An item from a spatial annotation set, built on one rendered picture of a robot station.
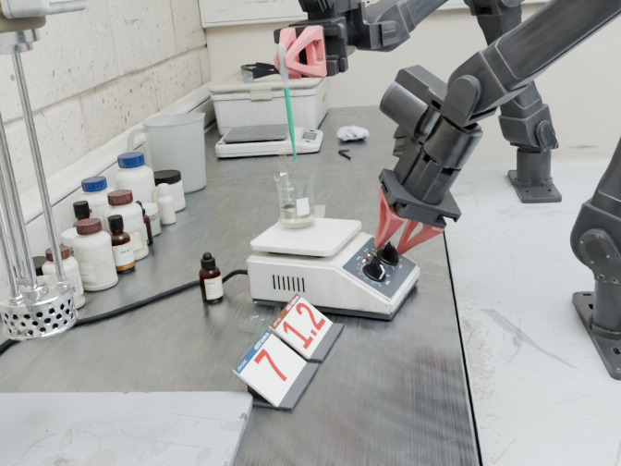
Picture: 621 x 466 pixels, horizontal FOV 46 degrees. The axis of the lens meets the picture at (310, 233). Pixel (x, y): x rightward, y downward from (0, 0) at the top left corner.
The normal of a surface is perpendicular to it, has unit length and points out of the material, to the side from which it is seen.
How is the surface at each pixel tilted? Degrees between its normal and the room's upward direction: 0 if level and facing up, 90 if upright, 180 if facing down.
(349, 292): 90
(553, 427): 0
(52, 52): 90
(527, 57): 86
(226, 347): 0
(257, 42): 90
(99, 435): 0
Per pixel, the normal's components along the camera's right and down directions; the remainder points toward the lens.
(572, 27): -0.61, 0.34
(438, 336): -0.07, -0.94
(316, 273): -0.40, 0.33
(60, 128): 0.99, -0.04
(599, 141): -0.11, 0.33
